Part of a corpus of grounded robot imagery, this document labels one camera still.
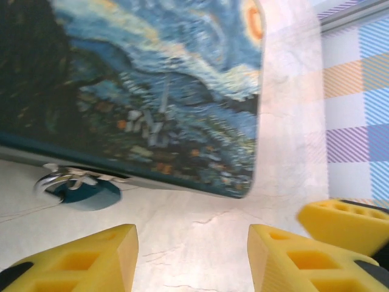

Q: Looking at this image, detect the blue starry pouch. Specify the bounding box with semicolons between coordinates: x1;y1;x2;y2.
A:
0;0;269;200

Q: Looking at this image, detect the metal ring with blue tag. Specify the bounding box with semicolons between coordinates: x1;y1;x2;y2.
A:
33;162;123;212

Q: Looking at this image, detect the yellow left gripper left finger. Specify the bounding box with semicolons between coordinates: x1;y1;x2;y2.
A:
0;223;140;292

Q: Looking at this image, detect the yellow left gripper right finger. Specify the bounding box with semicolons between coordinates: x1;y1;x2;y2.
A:
247;223;389;292

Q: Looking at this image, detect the aluminium frame post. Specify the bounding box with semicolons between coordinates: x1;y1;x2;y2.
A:
315;0;389;35

